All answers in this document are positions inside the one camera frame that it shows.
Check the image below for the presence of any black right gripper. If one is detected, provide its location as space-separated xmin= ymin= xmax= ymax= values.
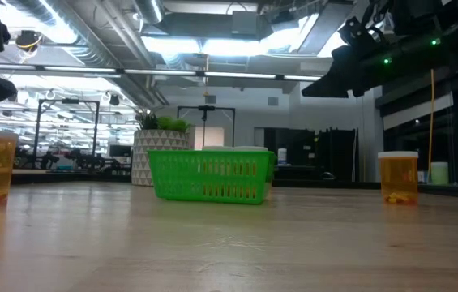
xmin=301 ymin=38 xmax=394 ymax=99

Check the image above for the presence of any green plastic slotted basket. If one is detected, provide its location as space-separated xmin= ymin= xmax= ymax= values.
xmin=147 ymin=149 xmax=278 ymax=205

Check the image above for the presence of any black cabinet row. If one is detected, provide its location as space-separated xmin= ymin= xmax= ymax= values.
xmin=263 ymin=127 xmax=360 ymax=183

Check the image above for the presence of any long ceiling light bar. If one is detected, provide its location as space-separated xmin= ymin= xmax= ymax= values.
xmin=0 ymin=62 xmax=122 ymax=79
xmin=122 ymin=67 xmax=323 ymax=83

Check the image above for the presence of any pale green cup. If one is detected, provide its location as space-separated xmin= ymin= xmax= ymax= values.
xmin=430 ymin=161 xmax=450 ymax=187

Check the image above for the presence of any dark computer monitor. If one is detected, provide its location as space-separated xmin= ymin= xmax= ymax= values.
xmin=109 ymin=144 xmax=134 ymax=158

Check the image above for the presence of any white board panel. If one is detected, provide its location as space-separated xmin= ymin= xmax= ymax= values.
xmin=194 ymin=126 xmax=226 ymax=150

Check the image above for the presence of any dark green leafy plant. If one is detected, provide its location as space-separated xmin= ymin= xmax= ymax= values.
xmin=135 ymin=108 xmax=160 ymax=131

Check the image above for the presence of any white triangle-patterned planter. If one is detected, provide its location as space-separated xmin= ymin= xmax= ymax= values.
xmin=131 ymin=128 xmax=192 ymax=187

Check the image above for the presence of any light green bushy plant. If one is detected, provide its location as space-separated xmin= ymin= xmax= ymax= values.
xmin=156 ymin=116 xmax=194 ymax=133

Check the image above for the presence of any round ceiling fixture yellow cable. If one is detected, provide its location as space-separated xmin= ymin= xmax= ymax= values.
xmin=14 ymin=29 xmax=45 ymax=54

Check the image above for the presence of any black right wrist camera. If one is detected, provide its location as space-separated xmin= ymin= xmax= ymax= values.
xmin=336 ymin=15 xmax=378 ymax=48

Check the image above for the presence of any wide black metal frame stand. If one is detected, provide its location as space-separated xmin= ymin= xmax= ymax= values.
xmin=33 ymin=98 xmax=101 ymax=170

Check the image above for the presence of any hanging yellow cable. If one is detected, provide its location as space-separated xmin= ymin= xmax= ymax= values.
xmin=427 ymin=68 xmax=436 ymax=183

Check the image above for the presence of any narrow black metal frame stand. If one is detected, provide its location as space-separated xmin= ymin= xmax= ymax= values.
xmin=176 ymin=105 xmax=237 ymax=150

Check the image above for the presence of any silver round air duct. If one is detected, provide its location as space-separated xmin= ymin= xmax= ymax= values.
xmin=134 ymin=0 xmax=165 ymax=24

